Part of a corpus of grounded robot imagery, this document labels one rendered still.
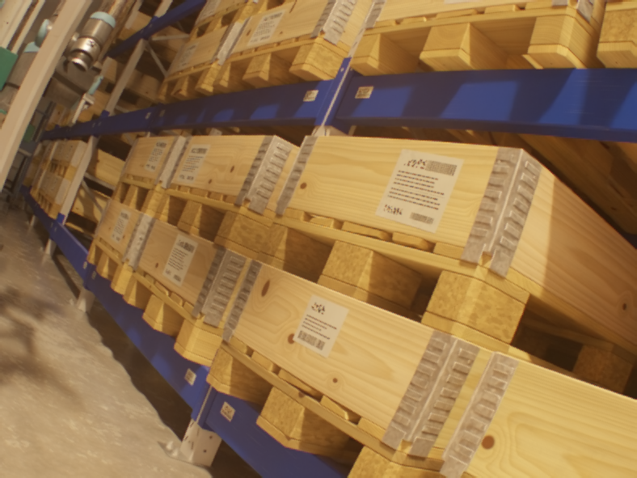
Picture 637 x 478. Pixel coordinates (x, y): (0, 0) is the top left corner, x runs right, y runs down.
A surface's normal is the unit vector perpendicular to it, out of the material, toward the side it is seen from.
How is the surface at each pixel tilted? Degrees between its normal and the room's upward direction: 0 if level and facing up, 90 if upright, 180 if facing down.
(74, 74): 66
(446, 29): 90
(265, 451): 90
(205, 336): 90
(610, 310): 90
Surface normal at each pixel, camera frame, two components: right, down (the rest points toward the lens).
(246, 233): 0.46, 0.12
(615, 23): -0.80, -0.38
